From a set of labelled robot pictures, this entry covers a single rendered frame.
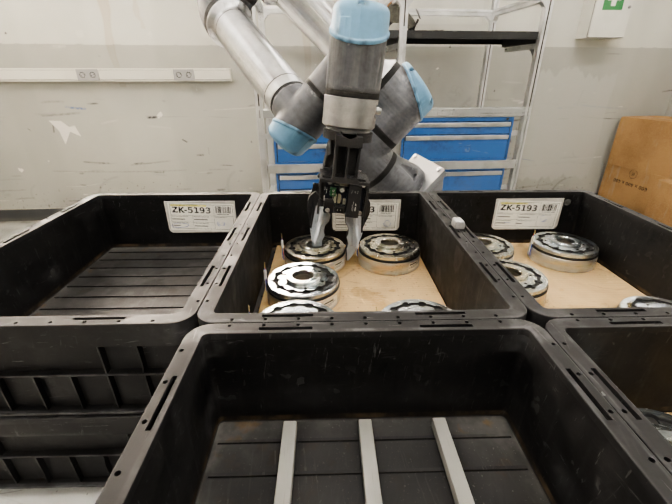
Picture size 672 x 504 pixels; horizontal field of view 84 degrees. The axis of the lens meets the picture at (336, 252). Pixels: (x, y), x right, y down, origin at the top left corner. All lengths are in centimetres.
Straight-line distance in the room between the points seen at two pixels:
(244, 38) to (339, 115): 32
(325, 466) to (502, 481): 14
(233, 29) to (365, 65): 36
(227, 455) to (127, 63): 326
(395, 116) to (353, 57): 37
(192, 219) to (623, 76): 393
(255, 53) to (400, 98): 31
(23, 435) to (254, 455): 25
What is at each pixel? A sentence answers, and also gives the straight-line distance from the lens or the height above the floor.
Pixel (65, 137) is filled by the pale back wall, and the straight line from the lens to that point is 375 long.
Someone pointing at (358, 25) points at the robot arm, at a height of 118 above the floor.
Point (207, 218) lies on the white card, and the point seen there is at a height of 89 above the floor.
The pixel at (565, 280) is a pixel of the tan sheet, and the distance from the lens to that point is 69.
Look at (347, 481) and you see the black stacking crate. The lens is 35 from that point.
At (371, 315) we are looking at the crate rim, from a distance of 34.
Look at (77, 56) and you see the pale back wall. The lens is 361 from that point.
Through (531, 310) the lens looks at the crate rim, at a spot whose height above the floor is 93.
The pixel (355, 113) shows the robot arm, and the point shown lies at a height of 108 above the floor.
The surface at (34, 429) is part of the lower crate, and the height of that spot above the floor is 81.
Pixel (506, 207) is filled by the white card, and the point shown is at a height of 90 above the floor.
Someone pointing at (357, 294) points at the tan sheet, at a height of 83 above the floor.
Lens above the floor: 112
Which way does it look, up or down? 25 degrees down
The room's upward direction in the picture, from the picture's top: straight up
